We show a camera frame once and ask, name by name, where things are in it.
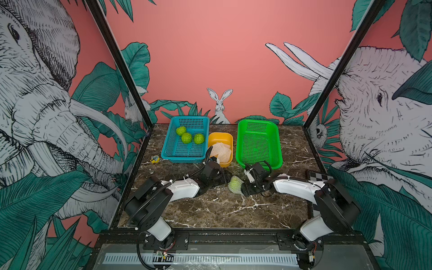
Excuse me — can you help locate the black left frame post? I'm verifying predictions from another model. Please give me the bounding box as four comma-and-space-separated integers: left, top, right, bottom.
86, 0, 154, 129

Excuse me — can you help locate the green custard apple back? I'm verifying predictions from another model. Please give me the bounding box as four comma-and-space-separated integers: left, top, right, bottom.
176, 126, 187, 136

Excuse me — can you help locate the black frame post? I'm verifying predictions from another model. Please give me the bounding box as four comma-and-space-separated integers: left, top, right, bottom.
302, 0, 386, 131
86, 0, 154, 129

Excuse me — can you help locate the teal plastic basket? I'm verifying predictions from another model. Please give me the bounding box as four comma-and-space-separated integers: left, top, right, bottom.
161, 116, 210, 163

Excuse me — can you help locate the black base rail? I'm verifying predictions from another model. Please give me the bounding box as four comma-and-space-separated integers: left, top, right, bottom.
97, 227, 367, 254

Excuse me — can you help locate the bright green plastic basket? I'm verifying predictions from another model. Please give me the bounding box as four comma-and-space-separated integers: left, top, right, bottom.
236, 119, 284, 170

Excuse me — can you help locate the yellow plastic tub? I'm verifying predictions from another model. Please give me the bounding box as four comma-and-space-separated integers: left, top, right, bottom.
208, 132, 234, 168

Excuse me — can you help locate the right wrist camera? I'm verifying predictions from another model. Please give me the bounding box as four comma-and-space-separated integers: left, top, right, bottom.
244, 169, 255, 183

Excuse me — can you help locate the small yellow blue object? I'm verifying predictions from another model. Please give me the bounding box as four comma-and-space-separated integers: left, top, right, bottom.
150, 155, 160, 164

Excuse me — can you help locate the black white checkerboard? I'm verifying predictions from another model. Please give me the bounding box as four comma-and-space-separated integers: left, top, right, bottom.
306, 170, 333, 182

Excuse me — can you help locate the white foam net in tub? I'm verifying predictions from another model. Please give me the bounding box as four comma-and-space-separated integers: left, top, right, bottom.
210, 142, 232, 164

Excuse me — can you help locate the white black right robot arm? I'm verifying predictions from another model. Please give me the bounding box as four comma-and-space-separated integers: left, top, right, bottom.
240, 163, 361, 250

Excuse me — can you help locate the white foam net sleeve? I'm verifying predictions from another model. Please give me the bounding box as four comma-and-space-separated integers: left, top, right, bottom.
227, 175, 244, 195

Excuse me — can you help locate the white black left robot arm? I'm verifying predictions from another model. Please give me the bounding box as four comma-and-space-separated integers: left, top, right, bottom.
124, 146, 231, 243

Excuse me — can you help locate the black right frame post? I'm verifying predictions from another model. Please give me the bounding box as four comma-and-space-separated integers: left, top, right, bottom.
302, 0, 386, 131

